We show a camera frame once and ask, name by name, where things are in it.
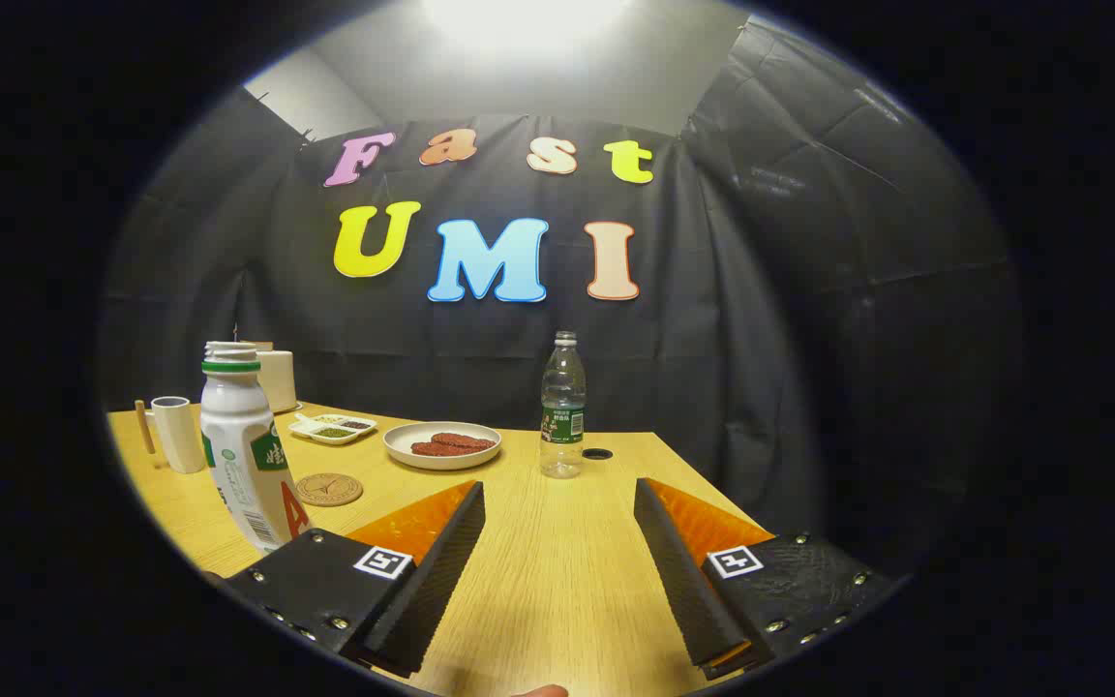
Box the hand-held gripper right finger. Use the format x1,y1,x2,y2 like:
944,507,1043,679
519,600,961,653
633,477,897,682

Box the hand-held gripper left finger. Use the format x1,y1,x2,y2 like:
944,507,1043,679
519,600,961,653
219,480,487,679

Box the round wooden coaster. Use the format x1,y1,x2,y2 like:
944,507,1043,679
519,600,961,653
295,472,364,507

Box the white juice bottle green label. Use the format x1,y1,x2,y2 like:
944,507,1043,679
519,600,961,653
199,341,312,555

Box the white cup with wooden handle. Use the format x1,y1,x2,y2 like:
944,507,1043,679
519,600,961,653
136,396,206,474

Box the clear plastic water bottle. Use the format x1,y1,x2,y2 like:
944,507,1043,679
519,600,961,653
540,331,587,479

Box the wooden table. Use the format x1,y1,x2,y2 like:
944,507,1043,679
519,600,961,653
107,402,776,697

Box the white round plate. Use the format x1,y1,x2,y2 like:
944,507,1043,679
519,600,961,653
383,421,502,471

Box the red sausage pieces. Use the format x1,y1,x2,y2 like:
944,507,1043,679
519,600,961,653
410,433,498,458

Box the white divided dish of beans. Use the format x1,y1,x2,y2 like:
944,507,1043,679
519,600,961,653
288,413,377,446

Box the black backdrop cloth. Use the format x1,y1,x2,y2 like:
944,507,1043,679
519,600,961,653
98,19,1013,582

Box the cream toaster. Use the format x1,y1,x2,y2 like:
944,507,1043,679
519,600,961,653
243,341,299,415

